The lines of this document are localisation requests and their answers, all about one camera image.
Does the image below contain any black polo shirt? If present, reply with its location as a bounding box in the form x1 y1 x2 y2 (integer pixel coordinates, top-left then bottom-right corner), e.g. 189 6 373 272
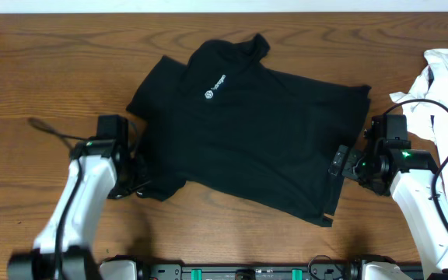
127 35 370 227

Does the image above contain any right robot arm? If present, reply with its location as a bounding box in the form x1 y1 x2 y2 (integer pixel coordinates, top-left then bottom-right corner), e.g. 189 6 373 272
329 138 448 278

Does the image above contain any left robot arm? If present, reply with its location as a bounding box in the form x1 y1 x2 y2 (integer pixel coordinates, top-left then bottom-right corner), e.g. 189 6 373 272
7 139 145 280

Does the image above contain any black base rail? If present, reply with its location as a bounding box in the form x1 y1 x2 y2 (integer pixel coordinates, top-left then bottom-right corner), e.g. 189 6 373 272
140 255 362 280

